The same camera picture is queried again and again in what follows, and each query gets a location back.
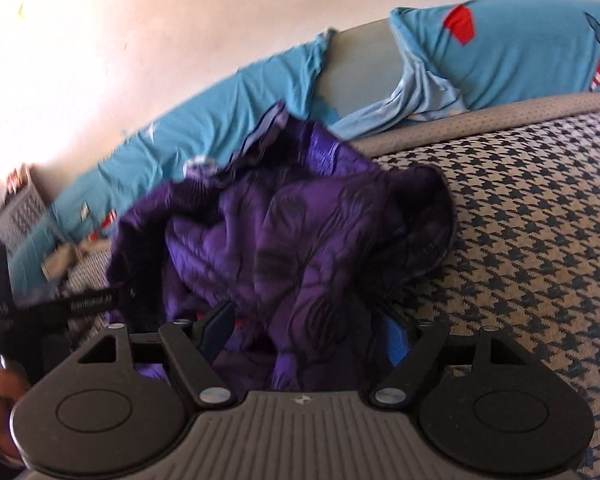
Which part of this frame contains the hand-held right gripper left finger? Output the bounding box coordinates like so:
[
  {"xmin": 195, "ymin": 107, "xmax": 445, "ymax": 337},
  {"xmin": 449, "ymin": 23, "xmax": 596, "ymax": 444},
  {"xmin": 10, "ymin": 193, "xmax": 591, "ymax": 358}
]
[{"xmin": 75, "ymin": 300, "xmax": 238, "ymax": 408}]

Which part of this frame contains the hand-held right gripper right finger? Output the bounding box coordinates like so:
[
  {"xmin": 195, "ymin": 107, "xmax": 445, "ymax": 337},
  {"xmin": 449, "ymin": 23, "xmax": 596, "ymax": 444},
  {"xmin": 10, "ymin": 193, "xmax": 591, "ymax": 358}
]
[{"xmin": 371, "ymin": 309, "xmax": 526, "ymax": 408}]

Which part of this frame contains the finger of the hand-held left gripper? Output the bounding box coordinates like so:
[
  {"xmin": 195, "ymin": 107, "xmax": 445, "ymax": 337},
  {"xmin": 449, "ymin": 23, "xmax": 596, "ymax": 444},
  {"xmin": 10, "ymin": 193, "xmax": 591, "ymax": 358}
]
[{"xmin": 111, "ymin": 284, "xmax": 137, "ymax": 313}]

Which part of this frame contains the purple patterned garment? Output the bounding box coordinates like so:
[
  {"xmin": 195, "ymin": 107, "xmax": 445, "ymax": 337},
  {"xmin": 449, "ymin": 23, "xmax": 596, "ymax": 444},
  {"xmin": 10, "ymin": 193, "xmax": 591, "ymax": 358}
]
[{"xmin": 105, "ymin": 102, "xmax": 458, "ymax": 396}]

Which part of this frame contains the person's left hand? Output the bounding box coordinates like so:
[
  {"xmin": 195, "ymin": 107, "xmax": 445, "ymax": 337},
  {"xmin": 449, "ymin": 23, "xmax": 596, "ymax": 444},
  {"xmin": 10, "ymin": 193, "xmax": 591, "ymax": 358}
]
[{"xmin": 0, "ymin": 367, "xmax": 31, "ymax": 466}]

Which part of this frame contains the khaki crumpled cloth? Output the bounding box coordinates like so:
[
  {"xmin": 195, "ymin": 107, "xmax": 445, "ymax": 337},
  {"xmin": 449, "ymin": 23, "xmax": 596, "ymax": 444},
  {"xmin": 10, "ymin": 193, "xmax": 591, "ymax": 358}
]
[{"xmin": 40, "ymin": 240, "xmax": 113, "ymax": 281}]

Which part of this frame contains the white perforated basket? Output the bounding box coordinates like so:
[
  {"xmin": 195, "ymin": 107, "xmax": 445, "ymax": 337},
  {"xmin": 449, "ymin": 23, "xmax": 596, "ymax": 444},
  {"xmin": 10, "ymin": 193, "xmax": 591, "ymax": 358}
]
[{"xmin": 0, "ymin": 162, "xmax": 48, "ymax": 256}]

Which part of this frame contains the houndstooth bed cover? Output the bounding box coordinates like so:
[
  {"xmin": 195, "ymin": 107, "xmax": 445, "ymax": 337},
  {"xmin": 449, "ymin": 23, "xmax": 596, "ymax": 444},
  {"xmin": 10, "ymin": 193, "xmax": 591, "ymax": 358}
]
[{"xmin": 45, "ymin": 107, "xmax": 600, "ymax": 480}]

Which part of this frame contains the blue cartoon bedsheet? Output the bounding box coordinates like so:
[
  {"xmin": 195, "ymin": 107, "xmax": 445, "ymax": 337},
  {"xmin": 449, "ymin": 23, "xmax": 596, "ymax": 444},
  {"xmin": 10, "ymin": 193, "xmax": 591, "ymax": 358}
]
[{"xmin": 10, "ymin": 30, "xmax": 338, "ymax": 271}]

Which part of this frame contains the blue printed bed cushion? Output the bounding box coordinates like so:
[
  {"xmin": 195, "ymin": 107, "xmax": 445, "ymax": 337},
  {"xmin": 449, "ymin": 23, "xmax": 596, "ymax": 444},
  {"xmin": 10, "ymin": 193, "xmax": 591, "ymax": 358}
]
[{"xmin": 337, "ymin": 0, "xmax": 600, "ymax": 138}]

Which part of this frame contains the grey padded bed rail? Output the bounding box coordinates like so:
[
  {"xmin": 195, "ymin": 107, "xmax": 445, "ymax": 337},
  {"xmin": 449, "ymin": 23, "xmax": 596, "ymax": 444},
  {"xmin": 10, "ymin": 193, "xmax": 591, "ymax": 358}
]
[{"xmin": 315, "ymin": 17, "xmax": 411, "ymax": 116}]

